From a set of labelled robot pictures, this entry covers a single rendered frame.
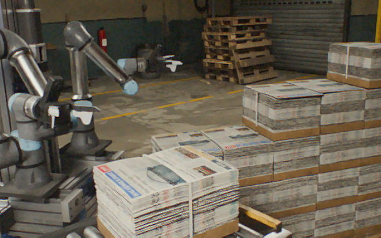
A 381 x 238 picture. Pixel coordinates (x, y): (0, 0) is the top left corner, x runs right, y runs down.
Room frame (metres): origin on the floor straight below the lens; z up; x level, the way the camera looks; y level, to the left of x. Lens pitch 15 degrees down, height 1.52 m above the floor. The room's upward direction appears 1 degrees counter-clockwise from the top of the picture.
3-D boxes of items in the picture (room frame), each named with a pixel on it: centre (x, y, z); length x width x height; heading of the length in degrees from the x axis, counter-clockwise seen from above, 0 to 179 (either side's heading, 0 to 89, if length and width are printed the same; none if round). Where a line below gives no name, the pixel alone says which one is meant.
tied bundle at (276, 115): (2.26, -0.50, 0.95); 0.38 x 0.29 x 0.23; 19
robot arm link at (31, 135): (1.35, 0.54, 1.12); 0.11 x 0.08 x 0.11; 142
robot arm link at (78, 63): (2.22, 0.61, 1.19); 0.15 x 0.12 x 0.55; 13
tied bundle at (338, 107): (2.35, -0.78, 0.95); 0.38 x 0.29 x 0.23; 18
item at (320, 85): (2.37, -0.77, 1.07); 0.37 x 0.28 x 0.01; 18
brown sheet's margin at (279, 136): (2.26, -0.50, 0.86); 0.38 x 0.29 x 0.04; 19
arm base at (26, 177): (1.60, 0.68, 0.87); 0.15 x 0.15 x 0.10
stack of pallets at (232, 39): (9.05, -1.03, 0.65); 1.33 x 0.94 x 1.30; 134
